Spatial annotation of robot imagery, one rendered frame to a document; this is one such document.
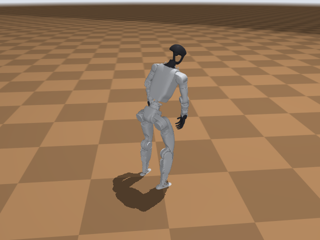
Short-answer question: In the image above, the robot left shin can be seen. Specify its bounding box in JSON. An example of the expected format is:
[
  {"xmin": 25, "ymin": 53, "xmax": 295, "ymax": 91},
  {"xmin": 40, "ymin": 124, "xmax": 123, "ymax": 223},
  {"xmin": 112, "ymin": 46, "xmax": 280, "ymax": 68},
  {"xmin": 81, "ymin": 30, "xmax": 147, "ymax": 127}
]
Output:
[{"xmin": 140, "ymin": 139, "xmax": 152, "ymax": 174}]

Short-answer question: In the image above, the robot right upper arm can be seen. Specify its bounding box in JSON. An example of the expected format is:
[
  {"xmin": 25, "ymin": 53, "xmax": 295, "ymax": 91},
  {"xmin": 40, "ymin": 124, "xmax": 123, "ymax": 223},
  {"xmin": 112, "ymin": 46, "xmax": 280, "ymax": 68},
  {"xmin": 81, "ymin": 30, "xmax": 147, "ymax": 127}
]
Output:
[{"xmin": 175, "ymin": 71, "xmax": 189, "ymax": 104}]

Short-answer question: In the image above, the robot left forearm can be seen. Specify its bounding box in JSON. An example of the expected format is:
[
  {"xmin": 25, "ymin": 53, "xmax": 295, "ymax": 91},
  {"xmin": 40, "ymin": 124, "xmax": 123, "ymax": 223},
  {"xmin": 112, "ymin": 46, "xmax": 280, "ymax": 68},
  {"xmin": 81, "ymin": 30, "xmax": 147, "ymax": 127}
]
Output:
[{"xmin": 145, "ymin": 88, "xmax": 154, "ymax": 103}]

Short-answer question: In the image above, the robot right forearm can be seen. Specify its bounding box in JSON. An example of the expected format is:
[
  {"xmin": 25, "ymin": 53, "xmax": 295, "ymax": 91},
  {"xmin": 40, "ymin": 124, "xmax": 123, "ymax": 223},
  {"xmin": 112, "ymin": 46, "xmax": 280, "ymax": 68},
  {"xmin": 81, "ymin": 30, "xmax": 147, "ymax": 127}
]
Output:
[{"xmin": 180, "ymin": 97, "xmax": 189, "ymax": 117}]

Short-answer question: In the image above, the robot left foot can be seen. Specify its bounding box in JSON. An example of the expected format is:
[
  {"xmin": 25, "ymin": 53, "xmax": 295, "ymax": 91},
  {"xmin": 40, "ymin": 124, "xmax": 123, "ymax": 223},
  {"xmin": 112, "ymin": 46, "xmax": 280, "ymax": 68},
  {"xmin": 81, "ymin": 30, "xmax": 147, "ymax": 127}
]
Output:
[{"xmin": 140, "ymin": 168, "xmax": 151, "ymax": 176}]

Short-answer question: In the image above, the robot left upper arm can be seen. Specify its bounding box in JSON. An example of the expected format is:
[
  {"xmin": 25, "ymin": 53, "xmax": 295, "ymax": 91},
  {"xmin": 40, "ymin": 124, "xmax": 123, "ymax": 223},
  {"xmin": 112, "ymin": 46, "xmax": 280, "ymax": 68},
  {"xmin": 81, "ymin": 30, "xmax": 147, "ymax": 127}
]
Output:
[{"xmin": 144, "ymin": 63, "xmax": 159, "ymax": 88}]

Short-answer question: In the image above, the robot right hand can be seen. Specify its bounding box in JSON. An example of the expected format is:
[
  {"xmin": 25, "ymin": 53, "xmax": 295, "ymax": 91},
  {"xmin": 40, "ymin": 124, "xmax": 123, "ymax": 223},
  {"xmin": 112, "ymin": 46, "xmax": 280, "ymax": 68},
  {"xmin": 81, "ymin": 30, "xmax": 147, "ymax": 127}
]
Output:
[{"xmin": 175, "ymin": 115, "xmax": 187, "ymax": 130}]

